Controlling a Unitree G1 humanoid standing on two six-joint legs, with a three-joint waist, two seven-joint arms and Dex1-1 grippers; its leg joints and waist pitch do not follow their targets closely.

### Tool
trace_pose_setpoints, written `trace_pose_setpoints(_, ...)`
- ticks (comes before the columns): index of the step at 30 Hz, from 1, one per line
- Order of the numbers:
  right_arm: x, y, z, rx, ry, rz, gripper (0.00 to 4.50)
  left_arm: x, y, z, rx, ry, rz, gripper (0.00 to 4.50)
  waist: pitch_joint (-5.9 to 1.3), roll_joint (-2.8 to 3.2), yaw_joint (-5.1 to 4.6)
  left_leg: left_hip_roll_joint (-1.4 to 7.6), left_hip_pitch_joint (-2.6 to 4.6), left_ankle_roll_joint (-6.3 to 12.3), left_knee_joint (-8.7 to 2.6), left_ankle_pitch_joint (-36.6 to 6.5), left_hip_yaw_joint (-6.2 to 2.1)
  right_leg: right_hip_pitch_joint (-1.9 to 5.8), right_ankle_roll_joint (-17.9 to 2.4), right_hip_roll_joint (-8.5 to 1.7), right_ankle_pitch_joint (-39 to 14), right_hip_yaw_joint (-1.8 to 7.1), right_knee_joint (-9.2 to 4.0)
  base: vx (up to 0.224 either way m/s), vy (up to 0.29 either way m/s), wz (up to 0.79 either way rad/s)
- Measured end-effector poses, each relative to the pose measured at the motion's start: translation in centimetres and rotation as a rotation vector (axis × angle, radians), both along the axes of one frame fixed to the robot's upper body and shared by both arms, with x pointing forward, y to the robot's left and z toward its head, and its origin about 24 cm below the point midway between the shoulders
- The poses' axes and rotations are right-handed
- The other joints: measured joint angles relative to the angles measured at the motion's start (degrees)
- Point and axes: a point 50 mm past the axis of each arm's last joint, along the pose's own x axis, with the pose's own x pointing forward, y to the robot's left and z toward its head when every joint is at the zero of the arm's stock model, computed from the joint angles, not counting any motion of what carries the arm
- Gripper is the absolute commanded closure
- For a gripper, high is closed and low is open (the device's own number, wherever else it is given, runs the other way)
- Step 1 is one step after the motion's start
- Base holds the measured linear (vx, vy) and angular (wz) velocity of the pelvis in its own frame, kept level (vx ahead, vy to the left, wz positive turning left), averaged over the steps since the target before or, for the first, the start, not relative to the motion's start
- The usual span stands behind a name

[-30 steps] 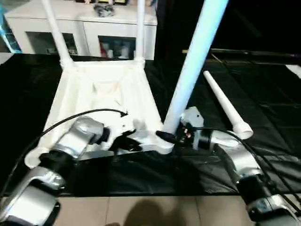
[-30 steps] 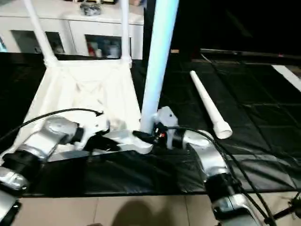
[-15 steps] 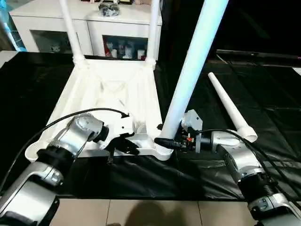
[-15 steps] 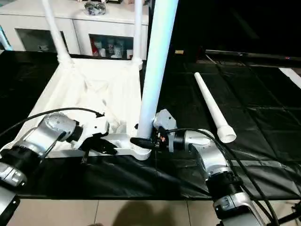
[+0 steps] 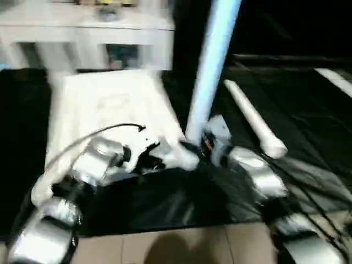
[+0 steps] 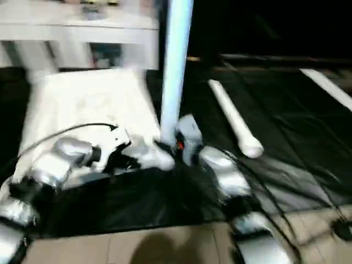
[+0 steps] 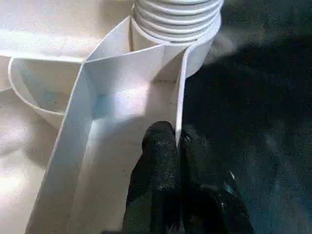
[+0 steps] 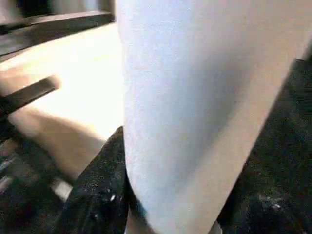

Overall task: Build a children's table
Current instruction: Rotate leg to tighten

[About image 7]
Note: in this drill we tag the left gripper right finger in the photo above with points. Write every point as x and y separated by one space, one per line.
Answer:
207 190

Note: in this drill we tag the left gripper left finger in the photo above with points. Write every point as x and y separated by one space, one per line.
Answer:
158 175

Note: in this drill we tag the white plastic table top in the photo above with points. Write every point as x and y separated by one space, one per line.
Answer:
48 134

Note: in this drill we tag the white plastic table leg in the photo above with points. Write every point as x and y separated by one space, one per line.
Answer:
175 17

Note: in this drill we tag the black work mat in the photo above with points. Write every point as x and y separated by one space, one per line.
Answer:
256 122

